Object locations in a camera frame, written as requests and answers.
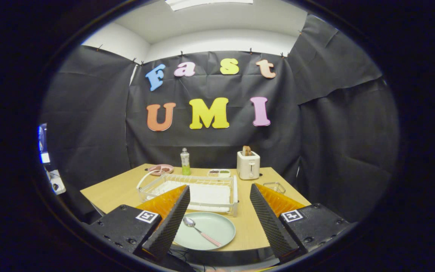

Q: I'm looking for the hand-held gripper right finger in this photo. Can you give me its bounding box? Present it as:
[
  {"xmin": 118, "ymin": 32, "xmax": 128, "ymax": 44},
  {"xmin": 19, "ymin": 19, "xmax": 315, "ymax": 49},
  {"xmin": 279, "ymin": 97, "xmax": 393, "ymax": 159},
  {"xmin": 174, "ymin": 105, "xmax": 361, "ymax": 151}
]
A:
[{"xmin": 250, "ymin": 183, "xmax": 350, "ymax": 261}]

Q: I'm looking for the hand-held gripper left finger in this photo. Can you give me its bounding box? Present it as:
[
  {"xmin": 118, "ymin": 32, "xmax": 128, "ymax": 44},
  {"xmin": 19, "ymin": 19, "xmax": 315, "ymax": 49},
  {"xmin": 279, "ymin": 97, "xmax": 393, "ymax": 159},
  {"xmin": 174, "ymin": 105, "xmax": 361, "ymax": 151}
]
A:
[{"xmin": 89, "ymin": 185, "xmax": 191, "ymax": 261}]

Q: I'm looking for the pink-handled metal spoon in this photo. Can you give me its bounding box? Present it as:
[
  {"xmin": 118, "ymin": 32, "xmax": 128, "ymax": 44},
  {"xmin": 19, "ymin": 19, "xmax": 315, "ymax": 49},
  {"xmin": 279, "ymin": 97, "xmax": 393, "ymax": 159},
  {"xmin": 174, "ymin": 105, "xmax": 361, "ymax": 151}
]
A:
[{"xmin": 183, "ymin": 216, "xmax": 222, "ymax": 247}]

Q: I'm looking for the metal wire cutlery basket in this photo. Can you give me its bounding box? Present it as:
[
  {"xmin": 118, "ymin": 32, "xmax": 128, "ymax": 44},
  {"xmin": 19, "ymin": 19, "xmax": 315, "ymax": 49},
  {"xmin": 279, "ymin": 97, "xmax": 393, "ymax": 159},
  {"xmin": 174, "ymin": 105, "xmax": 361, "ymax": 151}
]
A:
[{"xmin": 263, "ymin": 182, "xmax": 286, "ymax": 195}]

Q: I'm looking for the pale green plate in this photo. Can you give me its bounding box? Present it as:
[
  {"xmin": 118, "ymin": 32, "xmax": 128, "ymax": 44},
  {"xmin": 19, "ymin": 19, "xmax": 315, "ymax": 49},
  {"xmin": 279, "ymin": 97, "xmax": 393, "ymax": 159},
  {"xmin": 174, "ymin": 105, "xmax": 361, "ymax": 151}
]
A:
[{"xmin": 173, "ymin": 212, "xmax": 236, "ymax": 251}]

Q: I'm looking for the white wire dish rack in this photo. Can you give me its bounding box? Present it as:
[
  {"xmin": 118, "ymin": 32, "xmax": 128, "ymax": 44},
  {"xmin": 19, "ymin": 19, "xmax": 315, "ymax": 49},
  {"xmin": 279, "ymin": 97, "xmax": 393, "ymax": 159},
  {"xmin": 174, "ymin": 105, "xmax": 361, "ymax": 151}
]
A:
[{"xmin": 136, "ymin": 170, "xmax": 239, "ymax": 217}]

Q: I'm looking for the pink oval plate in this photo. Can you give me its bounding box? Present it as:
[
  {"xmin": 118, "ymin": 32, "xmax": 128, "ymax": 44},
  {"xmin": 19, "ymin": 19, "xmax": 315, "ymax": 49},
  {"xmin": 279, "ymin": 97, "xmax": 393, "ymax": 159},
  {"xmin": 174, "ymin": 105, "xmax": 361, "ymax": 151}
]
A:
[{"xmin": 147, "ymin": 164, "xmax": 174, "ymax": 176}]

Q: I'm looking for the white toaster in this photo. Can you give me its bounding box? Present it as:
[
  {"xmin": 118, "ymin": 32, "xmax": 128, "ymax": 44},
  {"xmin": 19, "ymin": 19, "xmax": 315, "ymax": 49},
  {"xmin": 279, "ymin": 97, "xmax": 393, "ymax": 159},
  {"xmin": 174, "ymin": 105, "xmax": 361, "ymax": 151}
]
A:
[{"xmin": 237, "ymin": 151, "xmax": 261, "ymax": 180}]

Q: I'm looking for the green drink bottle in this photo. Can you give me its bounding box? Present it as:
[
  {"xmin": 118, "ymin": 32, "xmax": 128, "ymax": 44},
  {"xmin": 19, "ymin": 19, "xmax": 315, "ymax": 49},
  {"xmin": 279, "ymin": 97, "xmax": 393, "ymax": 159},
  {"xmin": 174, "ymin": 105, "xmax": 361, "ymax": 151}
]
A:
[{"xmin": 180, "ymin": 147, "xmax": 191, "ymax": 176}]

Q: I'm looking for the white device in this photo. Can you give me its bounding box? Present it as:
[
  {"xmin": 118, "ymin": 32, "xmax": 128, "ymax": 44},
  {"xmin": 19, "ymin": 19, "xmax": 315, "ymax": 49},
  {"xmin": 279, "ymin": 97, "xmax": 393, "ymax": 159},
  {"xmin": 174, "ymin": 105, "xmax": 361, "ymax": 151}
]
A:
[{"xmin": 46, "ymin": 169, "xmax": 67, "ymax": 195}]

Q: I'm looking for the black backdrop cloth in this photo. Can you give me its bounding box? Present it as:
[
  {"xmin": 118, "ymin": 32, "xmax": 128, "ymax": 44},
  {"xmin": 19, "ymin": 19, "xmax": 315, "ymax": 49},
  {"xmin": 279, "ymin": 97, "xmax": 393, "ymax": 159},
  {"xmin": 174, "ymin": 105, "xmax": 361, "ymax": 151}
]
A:
[{"xmin": 40, "ymin": 14, "xmax": 401, "ymax": 223}]

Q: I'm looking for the computer monitor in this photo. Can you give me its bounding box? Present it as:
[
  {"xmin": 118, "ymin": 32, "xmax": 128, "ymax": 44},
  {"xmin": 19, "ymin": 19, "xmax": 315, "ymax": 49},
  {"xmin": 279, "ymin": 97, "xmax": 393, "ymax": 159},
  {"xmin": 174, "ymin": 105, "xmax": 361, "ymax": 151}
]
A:
[{"xmin": 37, "ymin": 123, "xmax": 51, "ymax": 164}]

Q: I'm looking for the ceiling light panel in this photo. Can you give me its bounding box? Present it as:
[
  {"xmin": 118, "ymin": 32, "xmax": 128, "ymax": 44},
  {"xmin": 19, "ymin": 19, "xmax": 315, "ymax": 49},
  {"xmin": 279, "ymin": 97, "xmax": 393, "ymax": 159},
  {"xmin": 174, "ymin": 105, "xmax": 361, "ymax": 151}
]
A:
[{"xmin": 165, "ymin": 0, "xmax": 254, "ymax": 11}]

